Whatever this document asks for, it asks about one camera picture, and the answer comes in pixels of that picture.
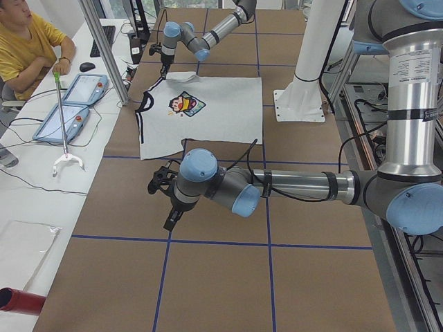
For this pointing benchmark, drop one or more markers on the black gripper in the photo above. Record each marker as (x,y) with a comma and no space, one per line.
(167,62)
(178,206)

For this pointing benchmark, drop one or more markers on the grey cartoon print t-shirt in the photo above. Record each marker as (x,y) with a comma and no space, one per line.
(183,105)

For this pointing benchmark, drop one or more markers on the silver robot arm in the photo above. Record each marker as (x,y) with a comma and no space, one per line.
(269,48)
(200,47)

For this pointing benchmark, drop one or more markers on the black computer mouse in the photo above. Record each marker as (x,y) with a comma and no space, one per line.
(86,66)

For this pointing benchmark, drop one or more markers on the upper blue teach pendant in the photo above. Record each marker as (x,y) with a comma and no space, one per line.
(86,89)

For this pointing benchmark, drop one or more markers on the blue teach pendant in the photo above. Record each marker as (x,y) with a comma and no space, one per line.
(86,89)
(75,116)

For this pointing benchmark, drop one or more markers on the reacher grabber stick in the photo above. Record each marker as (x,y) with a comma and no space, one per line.
(66,156)

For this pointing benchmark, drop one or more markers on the lower blue teach pendant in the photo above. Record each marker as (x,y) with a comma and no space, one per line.
(75,116)

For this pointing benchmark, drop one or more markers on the person in yellow shirt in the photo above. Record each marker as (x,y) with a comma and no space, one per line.
(30,48)

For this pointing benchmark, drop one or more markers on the clear plastic bag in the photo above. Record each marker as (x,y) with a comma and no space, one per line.
(24,247)

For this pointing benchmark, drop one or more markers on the red cylinder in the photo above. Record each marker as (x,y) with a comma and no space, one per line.
(18,301)

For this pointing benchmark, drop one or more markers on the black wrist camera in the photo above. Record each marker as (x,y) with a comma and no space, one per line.
(163,180)
(155,48)

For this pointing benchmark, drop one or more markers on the aluminium frame post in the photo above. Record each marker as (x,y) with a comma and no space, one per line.
(95,27)

